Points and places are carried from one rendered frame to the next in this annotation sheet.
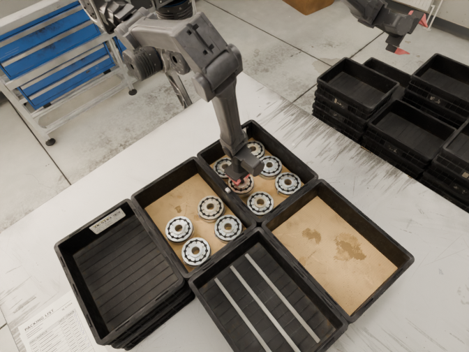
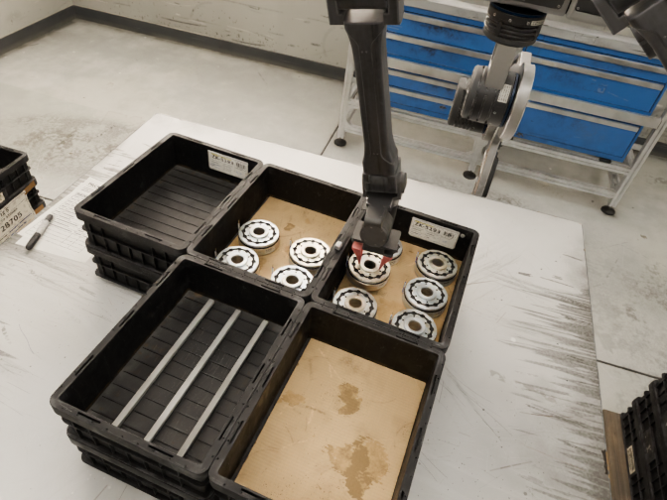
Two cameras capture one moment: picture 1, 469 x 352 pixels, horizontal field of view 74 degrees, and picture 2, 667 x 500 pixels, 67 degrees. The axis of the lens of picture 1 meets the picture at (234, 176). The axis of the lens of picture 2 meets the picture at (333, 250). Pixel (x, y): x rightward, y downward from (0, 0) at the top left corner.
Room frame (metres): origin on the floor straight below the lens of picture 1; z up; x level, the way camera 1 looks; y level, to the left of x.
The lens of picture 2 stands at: (0.00, -0.59, 1.74)
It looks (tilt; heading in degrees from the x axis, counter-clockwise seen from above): 44 degrees down; 47
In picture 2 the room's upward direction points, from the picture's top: 9 degrees clockwise
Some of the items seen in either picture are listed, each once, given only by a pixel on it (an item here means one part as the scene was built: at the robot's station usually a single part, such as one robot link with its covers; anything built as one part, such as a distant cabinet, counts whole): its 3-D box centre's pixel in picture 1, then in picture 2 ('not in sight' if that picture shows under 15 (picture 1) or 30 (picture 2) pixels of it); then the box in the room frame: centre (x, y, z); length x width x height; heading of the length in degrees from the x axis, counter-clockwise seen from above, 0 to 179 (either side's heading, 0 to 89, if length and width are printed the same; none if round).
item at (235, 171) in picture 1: (239, 163); (378, 228); (0.66, -0.02, 1.00); 0.10 x 0.07 x 0.07; 127
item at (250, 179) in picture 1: (241, 182); (369, 266); (0.66, -0.02, 0.88); 0.10 x 0.10 x 0.01
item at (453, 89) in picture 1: (437, 105); not in sight; (1.37, -1.39, 0.37); 0.40 x 0.30 x 0.45; 36
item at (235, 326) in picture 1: (264, 306); (194, 363); (0.20, -0.04, 0.87); 0.40 x 0.30 x 0.11; 31
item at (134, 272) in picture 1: (122, 267); (179, 202); (0.38, 0.43, 0.87); 0.40 x 0.30 x 0.11; 31
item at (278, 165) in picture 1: (269, 165); (426, 294); (0.73, -0.15, 0.86); 0.10 x 0.10 x 0.01
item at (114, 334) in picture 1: (116, 262); (177, 187); (0.38, 0.43, 0.92); 0.40 x 0.30 x 0.02; 31
